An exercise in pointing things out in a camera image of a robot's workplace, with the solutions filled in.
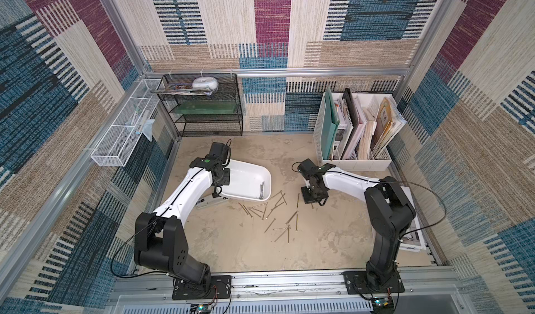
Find white plastic storage box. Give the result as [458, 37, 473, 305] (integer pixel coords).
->
[220, 159, 272, 202]

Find white Inedia magazine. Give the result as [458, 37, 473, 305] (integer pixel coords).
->
[398, 186, 427, 252]

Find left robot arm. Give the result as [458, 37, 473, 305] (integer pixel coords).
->
[134, 141, 231, 294]

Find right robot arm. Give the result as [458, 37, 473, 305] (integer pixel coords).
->
[297, 159, 416, 296]

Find white desktop file organizer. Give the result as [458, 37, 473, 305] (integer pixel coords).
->
[313, 92, 394, 172]

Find steel nail lower pair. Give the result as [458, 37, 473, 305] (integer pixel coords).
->
[274, 225, 291, 243]

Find green tray in shelf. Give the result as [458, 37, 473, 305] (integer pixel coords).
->
[171, 101, 238, 115]

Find green folder in organizer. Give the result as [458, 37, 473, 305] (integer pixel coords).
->
[320, 89, 339, 160]

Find white round device on shelf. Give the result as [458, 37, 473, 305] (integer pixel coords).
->
[192, 76, 219, 92]

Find magazines on black shelf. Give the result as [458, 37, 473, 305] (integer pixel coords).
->
[153, 83, 213, 96]

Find black binder in organizer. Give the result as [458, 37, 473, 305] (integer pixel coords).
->
[342, 88, 359, 128]

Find brown envelopes in organizer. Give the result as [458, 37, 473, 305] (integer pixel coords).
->
[371, 97, 407, 158]

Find black wire mesh shelf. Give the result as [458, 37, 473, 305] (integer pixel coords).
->
[154, 74, 243, 138]

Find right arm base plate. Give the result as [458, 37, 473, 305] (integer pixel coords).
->
[343, 270, 405, 294]

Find white wire wall basket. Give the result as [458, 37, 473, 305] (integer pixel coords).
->
[91, 79, 159, 167]

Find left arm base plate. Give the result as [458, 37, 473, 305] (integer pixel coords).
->
[171, 275, 232, 301]

